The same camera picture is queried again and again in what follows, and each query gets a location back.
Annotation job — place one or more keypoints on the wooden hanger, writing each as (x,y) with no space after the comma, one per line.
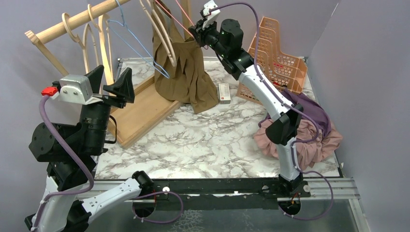
(105,45)
(82,42)
(149,8)

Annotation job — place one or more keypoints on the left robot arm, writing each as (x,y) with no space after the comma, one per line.
(70,152)

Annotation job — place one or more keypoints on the blue wire hanger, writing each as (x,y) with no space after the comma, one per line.
(124,24)

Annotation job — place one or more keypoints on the brown skirt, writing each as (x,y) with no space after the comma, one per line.
(188,82)

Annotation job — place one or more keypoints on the purple garment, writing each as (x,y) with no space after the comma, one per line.
(311,109)

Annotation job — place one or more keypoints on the peach plastic file organizer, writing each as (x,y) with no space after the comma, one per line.
(283,70)

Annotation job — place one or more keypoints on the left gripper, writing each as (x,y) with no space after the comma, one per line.
(123,87)

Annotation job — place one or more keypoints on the wooden hanger leftmost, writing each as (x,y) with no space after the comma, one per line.
(82,42)

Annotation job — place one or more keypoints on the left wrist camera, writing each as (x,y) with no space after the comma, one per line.
(72,89)

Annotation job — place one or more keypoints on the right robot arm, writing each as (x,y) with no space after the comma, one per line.
(226,42)

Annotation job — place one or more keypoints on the small white red box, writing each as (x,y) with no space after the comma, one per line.
(224,93)

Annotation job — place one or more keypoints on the pink skirt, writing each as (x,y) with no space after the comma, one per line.
(308,154)

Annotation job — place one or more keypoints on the wooden hanger right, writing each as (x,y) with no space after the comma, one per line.
(149,8)

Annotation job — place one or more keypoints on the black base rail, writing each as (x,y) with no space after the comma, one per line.
(217,192)

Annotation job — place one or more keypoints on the pink wire hanger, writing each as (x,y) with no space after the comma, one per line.
(181,17)

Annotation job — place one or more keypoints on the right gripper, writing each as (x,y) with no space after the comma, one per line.
(197,32)

